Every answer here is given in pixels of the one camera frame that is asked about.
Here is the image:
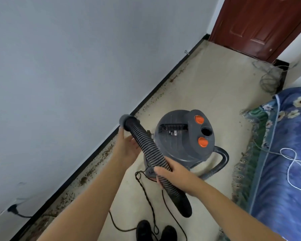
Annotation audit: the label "person's right hand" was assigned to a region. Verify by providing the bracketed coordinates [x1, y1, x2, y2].
[154, 155, 199, 197]

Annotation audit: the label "person's left hand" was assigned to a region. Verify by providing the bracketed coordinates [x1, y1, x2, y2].
[114, 127, 143, 168]

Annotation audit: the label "black ribbed vacuum hose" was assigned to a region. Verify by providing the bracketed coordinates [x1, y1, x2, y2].
[119, 114, 230, 218]

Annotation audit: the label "grey vacuum cleaner orange knobs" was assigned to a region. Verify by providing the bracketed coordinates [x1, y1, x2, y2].
[144, 109, 216, 177]

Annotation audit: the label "black power cord with plug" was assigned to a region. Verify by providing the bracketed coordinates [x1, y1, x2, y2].
[7, 170, 189, 241]

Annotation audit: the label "brown dirt debris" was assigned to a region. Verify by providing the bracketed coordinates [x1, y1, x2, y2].
[27, 67, 189, 224]

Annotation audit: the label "person's left forearm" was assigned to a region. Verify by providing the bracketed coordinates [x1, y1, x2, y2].
[37, 158, 131, 241]

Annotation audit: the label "person's right forearm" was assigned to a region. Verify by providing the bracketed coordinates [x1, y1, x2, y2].
[188, 183, 286, 241]

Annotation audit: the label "black skirting board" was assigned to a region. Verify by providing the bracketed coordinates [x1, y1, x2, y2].
[9, 33, 211, 241]

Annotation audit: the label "green lace bed skirt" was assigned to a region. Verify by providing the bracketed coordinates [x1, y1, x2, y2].
[230, 107, 269, 211]

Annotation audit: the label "blue floral bed blanket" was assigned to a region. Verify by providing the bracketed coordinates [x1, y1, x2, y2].
[248, 87, 301, 241]

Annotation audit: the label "red-brown wooden door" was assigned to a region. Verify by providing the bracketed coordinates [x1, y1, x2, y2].
[208, 0, 301, 64]

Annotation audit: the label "white charging cable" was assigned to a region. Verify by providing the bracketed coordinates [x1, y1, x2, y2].
[253, 143, 301, 192]

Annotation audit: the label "tangled grey cable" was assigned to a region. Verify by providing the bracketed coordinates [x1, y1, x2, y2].
[252, 59, 290, 94]

